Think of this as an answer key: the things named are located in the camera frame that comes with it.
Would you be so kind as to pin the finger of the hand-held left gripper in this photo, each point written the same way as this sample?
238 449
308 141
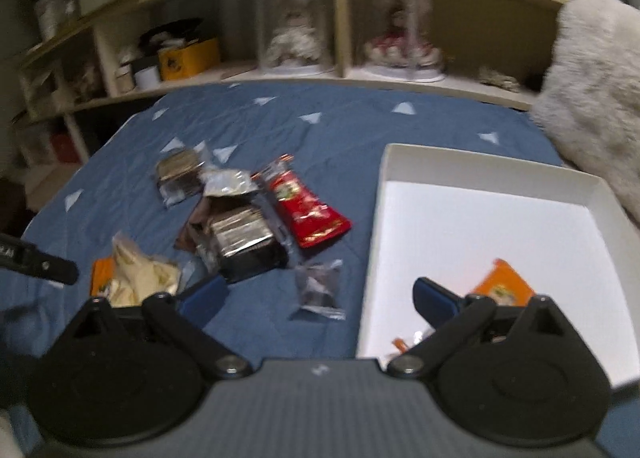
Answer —
40 263

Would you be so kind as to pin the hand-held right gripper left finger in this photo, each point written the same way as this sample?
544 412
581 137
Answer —
206 295

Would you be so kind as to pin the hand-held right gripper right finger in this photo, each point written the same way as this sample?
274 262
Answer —
436 303

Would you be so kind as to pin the orange snack packet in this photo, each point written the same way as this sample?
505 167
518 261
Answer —
502 285
101 275

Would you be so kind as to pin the black silver snack packet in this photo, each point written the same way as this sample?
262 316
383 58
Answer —
245 243

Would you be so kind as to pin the cream snack packet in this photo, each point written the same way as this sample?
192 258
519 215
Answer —
142 275

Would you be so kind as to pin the white cardboard box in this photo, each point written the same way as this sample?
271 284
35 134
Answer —
475 228

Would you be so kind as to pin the small clear dark snack packet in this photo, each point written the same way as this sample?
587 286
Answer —
319 290

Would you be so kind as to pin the silver beige snack packet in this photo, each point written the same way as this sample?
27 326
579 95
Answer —
227 183

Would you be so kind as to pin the clear packet of brown biscuits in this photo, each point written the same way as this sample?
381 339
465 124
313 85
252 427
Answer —
177 176

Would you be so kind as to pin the red snack packet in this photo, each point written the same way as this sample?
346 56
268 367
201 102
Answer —
305 210

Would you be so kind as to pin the small orange wrapped candy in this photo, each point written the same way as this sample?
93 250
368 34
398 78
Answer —
402 344

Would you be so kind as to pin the red box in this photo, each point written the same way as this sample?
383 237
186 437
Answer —
66 149

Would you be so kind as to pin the blue triangle-print blanket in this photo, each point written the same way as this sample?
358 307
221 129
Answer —
325 138

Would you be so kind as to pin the white round jar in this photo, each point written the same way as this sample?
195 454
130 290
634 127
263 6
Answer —
146 78

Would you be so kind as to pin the beige crumpled item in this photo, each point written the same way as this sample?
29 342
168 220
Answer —
500 79

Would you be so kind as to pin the yellow box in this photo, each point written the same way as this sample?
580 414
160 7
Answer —
187 61

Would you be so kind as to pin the red-dress doll in clear dome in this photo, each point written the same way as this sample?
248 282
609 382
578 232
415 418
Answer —
400 43

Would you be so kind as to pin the fluffy white blanket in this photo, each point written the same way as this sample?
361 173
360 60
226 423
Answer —
590 88

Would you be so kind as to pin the black item on shelf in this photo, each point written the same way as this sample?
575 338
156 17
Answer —
170 31

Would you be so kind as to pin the white-dress doll in clear dome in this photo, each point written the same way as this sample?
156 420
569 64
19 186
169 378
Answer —
295 38

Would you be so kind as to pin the wooden headboard shelf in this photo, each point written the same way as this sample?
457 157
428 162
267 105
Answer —
340 13

